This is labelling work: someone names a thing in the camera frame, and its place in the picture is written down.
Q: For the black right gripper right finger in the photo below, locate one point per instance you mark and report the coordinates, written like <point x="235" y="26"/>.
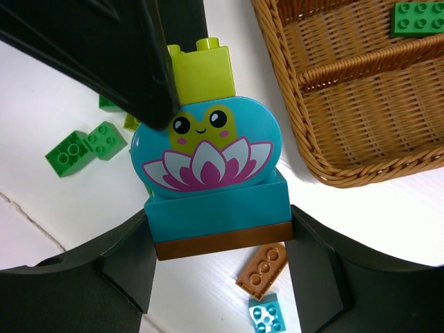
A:
<point x="341" y="285"/>

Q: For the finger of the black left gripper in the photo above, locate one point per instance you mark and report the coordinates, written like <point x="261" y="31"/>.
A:
<point x="116" y="48"/>

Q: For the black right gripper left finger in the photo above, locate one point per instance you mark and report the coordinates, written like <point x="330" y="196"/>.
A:
<point x="103" y="285"/>

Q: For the small teal square lego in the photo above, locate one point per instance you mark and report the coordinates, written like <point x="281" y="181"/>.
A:
<point x="266" y="314"/>

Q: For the small lime lego top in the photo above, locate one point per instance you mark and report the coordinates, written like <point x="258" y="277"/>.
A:
<point x="204" y="74"/>

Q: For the teal 2x4 lego brick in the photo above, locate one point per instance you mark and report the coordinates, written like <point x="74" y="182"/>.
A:
<point x="265" y="203"/>

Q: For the brown 2x4 lego plate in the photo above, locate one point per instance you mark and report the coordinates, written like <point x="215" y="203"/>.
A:
<point x="224" y="241"/>

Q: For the teal frog picture lego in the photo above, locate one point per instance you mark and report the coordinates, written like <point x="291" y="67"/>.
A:
<point x="208" y="147"/>

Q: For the green 2x4 plate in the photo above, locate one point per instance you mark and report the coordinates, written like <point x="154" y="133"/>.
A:
<point x="417" y="19"/>

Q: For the small green lego middle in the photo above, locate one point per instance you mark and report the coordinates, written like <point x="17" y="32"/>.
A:
<point x="107" y="105"/>

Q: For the lime square lego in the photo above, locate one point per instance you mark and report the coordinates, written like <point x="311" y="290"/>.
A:
<point x="131" y="123"/>

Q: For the brown flat lego plate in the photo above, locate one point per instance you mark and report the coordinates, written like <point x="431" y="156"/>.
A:
<point x="263" y="270"/>

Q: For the green square lego lower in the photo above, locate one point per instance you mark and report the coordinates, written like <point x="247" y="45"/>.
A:
<point x="105" y="141"/>

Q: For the green lego upside down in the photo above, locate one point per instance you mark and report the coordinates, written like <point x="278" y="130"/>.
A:
<point x="71" y="155"/>

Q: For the brown wicker divided basket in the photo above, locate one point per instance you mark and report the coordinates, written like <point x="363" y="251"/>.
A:
<point x="364" y="107"/>

